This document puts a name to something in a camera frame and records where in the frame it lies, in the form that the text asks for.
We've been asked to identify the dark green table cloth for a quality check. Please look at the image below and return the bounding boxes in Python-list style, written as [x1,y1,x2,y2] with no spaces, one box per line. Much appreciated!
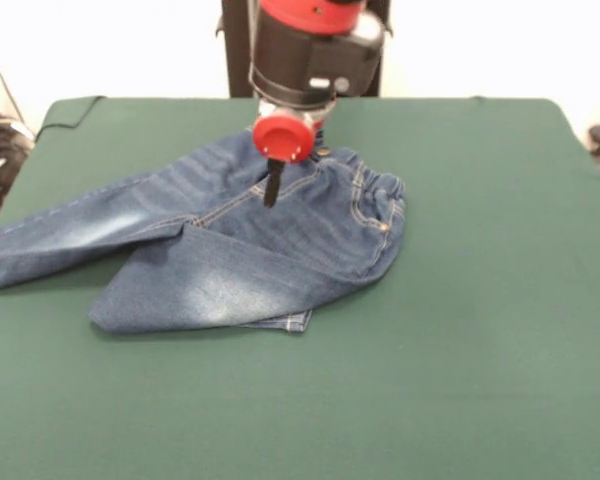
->
[0,95,600,480]

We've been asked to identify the blue denim jeans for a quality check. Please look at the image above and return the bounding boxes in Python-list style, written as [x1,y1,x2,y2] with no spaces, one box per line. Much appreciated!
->
[0,130,408,335]

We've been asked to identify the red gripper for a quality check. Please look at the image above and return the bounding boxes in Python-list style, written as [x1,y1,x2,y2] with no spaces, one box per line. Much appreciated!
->
[251,109,329,208]

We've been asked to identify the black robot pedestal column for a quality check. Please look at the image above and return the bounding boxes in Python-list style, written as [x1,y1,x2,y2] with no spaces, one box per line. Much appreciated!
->
[214,0,395,100]

